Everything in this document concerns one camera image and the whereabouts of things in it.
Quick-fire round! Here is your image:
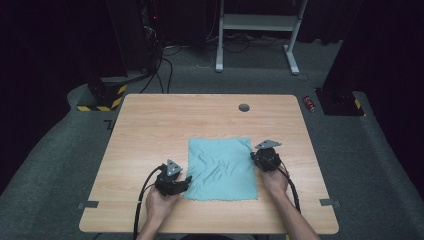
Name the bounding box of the red can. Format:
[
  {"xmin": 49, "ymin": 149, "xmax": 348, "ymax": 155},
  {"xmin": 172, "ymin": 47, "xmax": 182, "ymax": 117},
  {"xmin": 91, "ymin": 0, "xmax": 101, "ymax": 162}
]
[{"xmin": 302, "ymin": 95, "xmax": 317, "ymax": 114}]

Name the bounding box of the black equipment rack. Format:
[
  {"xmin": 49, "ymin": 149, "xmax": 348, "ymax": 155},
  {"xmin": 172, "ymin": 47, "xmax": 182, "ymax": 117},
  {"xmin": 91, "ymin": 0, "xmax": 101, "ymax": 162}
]
[{"xmin": 139, "ymin": 0, "xmax": 166, "ymax": 73}]

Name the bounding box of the person's left hand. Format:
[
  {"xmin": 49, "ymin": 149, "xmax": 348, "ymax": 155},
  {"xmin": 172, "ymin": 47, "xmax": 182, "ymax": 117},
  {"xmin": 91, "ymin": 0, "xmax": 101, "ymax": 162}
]
[{"xmin": 145, "ymin": 184, "xmax": 181, "ymax": 224}]

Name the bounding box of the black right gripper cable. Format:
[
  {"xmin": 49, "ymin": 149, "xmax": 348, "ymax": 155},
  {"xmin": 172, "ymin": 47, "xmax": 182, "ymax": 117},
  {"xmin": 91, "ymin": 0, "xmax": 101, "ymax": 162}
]
[{"xmin": 275, "ymin": 159, "xmax": 302, "ymax": 215}]

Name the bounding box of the person's right hand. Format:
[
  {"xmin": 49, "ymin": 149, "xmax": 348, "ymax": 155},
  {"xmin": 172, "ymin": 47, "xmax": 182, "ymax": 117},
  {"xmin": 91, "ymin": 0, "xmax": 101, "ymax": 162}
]
[{"xmin": 259, "ymin": 165, "xmax": 291, "ymax": 200}]

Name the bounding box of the black stand base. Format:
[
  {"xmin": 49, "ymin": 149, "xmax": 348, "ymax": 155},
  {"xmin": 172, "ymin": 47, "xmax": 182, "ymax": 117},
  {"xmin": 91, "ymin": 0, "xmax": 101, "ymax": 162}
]
[{"xmin": 314, "ymin": 86, "xmax": 366, "ymax": 117}]

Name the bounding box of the white metal stand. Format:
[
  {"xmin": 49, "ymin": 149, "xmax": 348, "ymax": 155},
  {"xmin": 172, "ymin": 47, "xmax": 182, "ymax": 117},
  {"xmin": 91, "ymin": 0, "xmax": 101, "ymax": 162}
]
[{"xmin": 214, "ymin": 0, "xmax": 310, "ymax": 76}]

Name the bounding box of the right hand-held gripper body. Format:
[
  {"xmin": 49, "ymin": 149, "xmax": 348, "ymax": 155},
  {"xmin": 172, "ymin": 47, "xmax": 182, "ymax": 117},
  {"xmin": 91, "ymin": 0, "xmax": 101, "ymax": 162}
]
[{"xmin": 249, "ymin": 139, "xmax": 283, "ymax": 173}]

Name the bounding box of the bundle of black floor cables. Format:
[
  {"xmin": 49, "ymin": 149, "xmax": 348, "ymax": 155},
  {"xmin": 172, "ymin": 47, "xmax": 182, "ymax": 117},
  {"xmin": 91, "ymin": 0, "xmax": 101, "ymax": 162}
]
[{"xmin": 139, "ymin": 45, "xmax": 183, "ymax": 95}]

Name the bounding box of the yellow-black striped stand base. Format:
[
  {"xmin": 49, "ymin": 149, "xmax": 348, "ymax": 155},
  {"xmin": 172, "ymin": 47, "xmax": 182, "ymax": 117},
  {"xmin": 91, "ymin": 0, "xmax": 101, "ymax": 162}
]
[{"xmin": 76, "ymin": 76, "xmax": 129, "ymax": 113}]

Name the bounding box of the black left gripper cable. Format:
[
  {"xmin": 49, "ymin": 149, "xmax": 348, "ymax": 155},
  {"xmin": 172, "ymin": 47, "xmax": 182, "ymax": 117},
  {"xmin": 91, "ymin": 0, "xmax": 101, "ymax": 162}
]
[{"xmin": 132, "ymin": 163, "xmax": 168, "ymax": 240}]

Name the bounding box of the teal cloth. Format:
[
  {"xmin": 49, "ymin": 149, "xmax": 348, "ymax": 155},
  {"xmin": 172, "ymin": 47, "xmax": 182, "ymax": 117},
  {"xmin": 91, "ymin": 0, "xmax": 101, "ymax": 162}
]
[{"xmin": 182, "ymin": 136, "xmax": 260, "ymax": 202}]

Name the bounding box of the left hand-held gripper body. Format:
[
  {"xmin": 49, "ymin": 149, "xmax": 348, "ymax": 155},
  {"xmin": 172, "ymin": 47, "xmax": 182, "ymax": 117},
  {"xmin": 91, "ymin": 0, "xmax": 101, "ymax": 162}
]
[{"xmin": 154, "ymin": 158, "xmax": 188, "ymax": 197}]

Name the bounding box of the grey tape strip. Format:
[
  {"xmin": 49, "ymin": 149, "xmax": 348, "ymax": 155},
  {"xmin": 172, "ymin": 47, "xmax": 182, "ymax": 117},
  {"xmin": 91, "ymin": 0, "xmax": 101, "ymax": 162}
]
[
  {"xmin": 318, "ymin": 198, "xmax": 342, "ymax": 208},
  {"xmin": 76, "ymin": 200, "xmax": 100, "ymax": 210}
]

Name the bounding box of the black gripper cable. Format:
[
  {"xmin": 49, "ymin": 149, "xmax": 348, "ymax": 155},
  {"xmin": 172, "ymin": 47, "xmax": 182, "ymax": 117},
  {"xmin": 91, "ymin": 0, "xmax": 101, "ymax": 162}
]
[
  {"xmin": 132, "ymin": 163, "xmax": 168, "ymax": 240},
  {"xmin": 275, "ymin": 159, "xmax": 302, "ymax": 215}
]

